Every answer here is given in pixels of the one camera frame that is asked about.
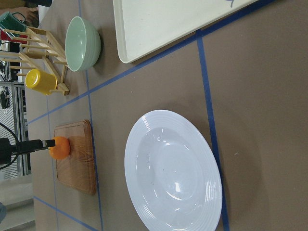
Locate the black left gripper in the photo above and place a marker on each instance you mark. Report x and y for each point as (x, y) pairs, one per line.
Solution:
(23, 147)

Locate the orange fruit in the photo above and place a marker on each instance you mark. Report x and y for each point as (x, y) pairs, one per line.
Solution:
(61, 150)

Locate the cream bear tray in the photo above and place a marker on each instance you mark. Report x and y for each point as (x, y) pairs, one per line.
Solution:
(144, 26)

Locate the wooden cutting board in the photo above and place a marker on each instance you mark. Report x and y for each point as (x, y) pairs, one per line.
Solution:
(77, 171)

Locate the yellow mug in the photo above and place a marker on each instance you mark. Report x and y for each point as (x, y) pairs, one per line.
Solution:
(41, 81)

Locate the wooden dish rack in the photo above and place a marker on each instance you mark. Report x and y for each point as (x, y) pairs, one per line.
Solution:
(39, 50)

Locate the green ceramic bowl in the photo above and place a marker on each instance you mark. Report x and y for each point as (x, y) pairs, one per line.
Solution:
(82, 45)

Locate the white ridged plate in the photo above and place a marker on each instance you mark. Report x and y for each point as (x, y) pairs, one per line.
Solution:
(171, 174)

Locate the dark green mug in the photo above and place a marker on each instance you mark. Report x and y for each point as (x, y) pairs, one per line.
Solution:
(13, 21)

